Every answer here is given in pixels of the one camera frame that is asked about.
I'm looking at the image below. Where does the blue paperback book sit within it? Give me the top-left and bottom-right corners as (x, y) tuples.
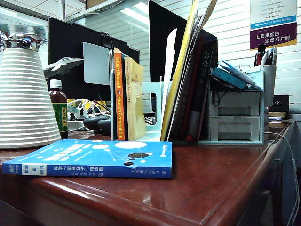
(1, 139), (174, 179)

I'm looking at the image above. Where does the cream yellow book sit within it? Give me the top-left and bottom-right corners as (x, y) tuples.
(124, 56), (147, 141)

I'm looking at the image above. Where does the orange Human Compatible book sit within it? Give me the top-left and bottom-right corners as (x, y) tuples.
(113, 47), (129, 141)

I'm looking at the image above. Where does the dark red book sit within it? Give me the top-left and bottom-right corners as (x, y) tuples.
(181, 35), (204, 142)

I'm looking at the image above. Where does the dark book Chinese title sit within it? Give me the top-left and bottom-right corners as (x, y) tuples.
(188, 42), (218, 142)

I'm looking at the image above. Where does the small light blue book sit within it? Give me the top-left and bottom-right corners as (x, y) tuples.
(211, 67), (247, 89)

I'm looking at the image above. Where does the tan flat book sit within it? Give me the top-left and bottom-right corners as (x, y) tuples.
(268, 111), (289, 121)

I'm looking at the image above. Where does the grey document folder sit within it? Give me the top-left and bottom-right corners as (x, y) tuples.
(167, 0), (218, 144)

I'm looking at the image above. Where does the white paper sheet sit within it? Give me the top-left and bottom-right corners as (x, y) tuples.
(162, 28), (178, 111)

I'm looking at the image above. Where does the silver flat monitor stand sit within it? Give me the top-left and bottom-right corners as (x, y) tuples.
(82, 41), (111, 86)

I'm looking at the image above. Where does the white power strip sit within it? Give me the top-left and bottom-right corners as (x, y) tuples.
(67, 118), (86, 129)

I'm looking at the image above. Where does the large black panel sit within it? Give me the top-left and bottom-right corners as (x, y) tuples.
(149, 0), (219, 83)

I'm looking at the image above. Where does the white organizer drawer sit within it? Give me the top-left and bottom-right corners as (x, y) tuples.
(209, 116), (261, 142)
(209, 91), (261, 116)

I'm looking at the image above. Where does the brown bottle green label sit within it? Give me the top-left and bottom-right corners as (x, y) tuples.
(48, 79), (69, 139)

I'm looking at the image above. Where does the white model airplane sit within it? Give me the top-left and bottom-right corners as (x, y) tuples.
(43, 56), (85, 78)

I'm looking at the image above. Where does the black computer monitor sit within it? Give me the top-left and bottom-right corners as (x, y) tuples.
(48, 17), (141, 102)

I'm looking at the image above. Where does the black and red pen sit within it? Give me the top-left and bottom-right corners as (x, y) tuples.
(253, 44), (266, 67)

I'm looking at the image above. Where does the white ribbed thermos jug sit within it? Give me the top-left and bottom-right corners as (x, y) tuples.
(0, 30), (62, 150)

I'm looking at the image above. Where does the light blue desk organizer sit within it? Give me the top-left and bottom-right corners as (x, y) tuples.
(110, 49), (277, 145)

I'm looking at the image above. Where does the white pen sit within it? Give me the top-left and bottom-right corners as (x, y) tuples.
(261, 49), (271, 66)

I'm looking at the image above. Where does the black box with logo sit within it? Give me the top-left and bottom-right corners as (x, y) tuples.
(270, 94), (290, 113)

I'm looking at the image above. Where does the white and purple poster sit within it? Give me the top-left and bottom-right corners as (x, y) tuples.
(249, 0), (298, 50)

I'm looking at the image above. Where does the white power cable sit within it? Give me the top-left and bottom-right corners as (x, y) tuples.
(67, 98), (111, 118)

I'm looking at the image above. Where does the black hanging cable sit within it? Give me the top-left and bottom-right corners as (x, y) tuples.
(210, 80), (236, 106)

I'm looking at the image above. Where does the white charging cable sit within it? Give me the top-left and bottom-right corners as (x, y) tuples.
(263, 131), (301, 226)

